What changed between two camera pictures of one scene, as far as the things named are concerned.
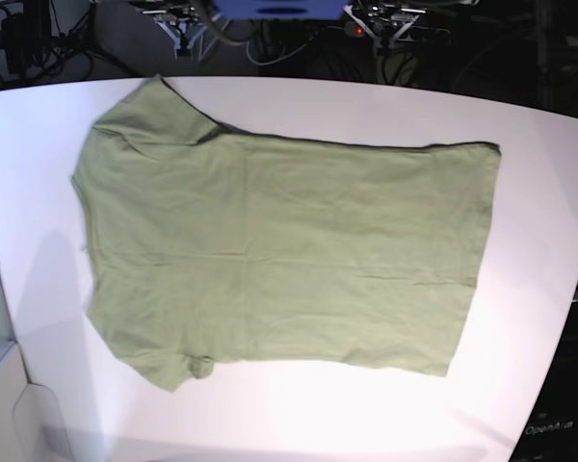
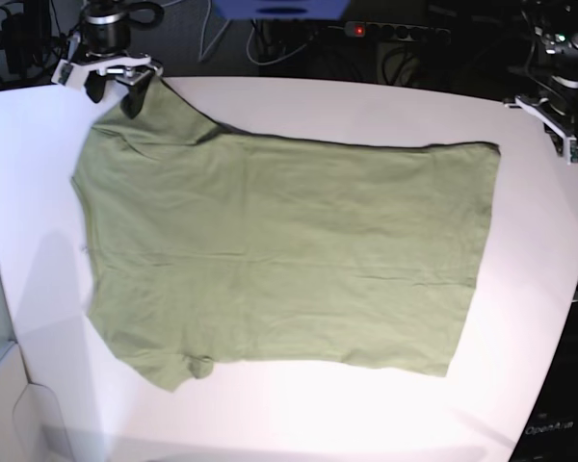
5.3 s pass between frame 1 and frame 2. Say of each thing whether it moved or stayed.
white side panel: stayed
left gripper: moved
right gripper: moved
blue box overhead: stayed
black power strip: stayed
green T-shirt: stayed
